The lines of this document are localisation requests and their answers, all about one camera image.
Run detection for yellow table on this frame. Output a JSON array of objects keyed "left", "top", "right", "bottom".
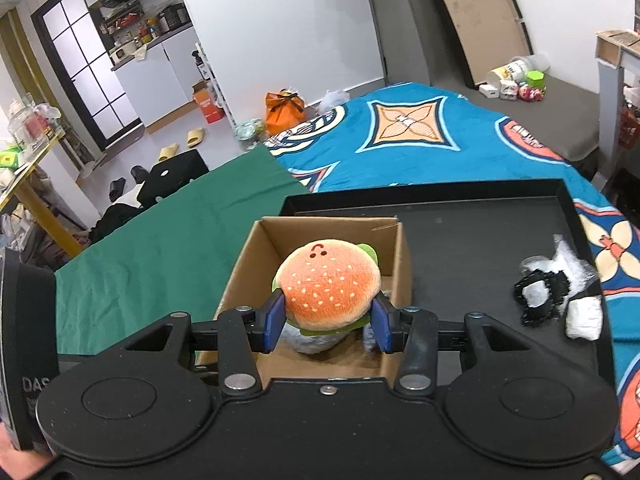
[{"left": 1, "top": 127, "right": 84, "bottom": 258}]

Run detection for grey fluffy plush toy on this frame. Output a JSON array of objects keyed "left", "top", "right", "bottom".
[{"left": 280, "top": 323, "right": 348, "bottom": 356}]

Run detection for black shoe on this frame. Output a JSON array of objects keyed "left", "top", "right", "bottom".
[{"left": 108, "top": 178, "right": 126, "bottom": 203}]

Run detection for person's left hand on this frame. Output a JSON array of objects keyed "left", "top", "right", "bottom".
[{"left": 0, "top": 425, "right": 53, "bottom": 479}]

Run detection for grey mattress pad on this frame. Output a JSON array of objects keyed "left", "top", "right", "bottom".
[{"left": 434, "top": 75, "right": 599, "bottom": 172}]

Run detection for yellow slipper right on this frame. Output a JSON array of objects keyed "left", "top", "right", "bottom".
[{"left": 186, "top": 128, "right": 205, "bottom": 148}]

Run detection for white plastic bag on floor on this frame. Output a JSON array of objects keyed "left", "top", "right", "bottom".
[{"left": 317, "top": 90, "right": 350, "bottom": 115}]

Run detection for blue denim fabric piece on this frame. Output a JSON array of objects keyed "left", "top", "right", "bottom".
[{"left": 362, "top": 324, "right": 378, "bottom": 352}]

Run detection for white round container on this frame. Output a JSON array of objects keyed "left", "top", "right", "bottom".
[{"left": 485, "top": 58, "right": 529, "bottom": 88}]

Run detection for large leaning tray board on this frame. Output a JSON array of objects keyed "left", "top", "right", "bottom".
[{"left": 434, "top": 0, "right": 533, "bottom": 88}]

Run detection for grey desk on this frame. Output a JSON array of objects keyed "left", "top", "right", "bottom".
[{"left": 592, "top": 29, "right": 639, "bottom": 191}]

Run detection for orange gift bag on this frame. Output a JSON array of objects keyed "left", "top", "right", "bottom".
[{"left": 265, "top": 89, "right": 306, "bottom": 136}]

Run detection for plush hamburger toy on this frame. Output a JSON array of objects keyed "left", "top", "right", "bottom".
[{"left": 272, "top": 240, "right": 382, "bottom": 336}]

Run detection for yellow slipper left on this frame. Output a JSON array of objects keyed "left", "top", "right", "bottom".
[{"left": 157, "top": 143, "right": 179, "bottom": 162}]

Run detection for black framed glass door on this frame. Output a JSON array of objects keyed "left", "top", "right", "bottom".
[{"left": 32, "top": 0, "right": 141, "bottom": 150}]

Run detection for green cloth sheet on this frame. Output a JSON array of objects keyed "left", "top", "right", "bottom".
[{"left": 55, "top": 146, "right": 307, "bottom": 354}]

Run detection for green lidded jar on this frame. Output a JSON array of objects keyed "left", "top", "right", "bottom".
[{"left": 525, "top": 70, "right": 546, "bottom": 91}]

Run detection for brown cardboard box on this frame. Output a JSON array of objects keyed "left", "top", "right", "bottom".
[{"left": 218, "top": 217, "right": 412, "bottom": 384}]

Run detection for yellow slipper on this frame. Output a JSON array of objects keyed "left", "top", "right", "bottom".
[
  {"left": 157, "top": 143, "right": 179, "bottom": 162},
  {"left": 186, "top": 128, "right": 205, "bottom": 148}
]

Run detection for orange cardboard box on floor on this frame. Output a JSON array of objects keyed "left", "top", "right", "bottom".
[{"left": 192, "top": 80, "right": 224, "bottom": 124}]

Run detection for black shallow tray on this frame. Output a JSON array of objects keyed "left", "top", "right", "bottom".
[{"left": 280, "top": 179, "right": 615, "bottom": 384}]

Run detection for black laptop bag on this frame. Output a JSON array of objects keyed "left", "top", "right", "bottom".
[{"left": 137, "top": 150, "right": 209, "bottom": 209}]

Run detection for white kitchen cabinet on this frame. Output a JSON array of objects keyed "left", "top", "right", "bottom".
[{"left": 86, "top": 0, "right": 201, "bottom": 127}]

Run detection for blue patterned blanket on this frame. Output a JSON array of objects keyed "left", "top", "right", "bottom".
[{"left": 265, "top": 82, "right": 639, "bottom": 478}]

